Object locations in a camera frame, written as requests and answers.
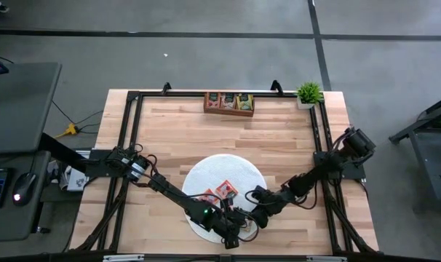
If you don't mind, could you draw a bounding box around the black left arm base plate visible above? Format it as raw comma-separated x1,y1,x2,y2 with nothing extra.
84,148,138,179

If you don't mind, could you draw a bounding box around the green plant in white pot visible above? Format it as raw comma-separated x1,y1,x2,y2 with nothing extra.
295,82,324,110

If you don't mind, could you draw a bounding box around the black metal table frame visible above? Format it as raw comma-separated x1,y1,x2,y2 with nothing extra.
69,80,380,255

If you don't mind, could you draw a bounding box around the silver metal bracket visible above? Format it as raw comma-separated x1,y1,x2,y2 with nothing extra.
306,255,348,262
103,254,145,262

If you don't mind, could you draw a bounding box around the black floor cable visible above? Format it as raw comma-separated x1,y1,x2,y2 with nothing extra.
51,100,105,135

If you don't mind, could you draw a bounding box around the yellow power plug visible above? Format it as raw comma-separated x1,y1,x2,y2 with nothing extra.
55,122,80,140

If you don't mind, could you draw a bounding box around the dark grey desk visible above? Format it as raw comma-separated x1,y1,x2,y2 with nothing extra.
0,61,63,154
0,149,53,243

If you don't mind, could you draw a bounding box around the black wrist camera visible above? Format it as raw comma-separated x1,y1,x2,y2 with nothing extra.
223,236,240,250
252,214,269,230

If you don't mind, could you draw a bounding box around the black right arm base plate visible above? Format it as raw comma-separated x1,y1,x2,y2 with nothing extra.
313,150,367,180

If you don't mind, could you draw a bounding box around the brown wooden three-slot organizer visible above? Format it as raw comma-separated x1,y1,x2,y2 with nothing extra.
203,91,255,118

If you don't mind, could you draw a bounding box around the black computer mouse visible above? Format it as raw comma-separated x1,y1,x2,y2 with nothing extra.
12,172,38,207

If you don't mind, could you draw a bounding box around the white adapter box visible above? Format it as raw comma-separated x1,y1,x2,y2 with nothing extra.
58,151,91,193

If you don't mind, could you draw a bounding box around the yellow green tea bag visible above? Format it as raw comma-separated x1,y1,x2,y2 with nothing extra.
237,93,253,111

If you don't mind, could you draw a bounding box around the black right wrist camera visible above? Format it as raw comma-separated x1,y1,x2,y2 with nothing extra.
252,214,269,230

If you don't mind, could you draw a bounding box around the black diagonal support bar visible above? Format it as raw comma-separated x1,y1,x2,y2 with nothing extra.
40,132,89,172

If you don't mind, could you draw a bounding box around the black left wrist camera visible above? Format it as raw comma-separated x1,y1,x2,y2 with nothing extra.
223,236,240,250

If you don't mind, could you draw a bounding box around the black metal side table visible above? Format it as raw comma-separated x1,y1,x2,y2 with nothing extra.
389,92,441,214

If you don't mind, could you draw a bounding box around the white round woven placemat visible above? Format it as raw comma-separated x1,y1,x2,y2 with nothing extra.
181,153,268,244

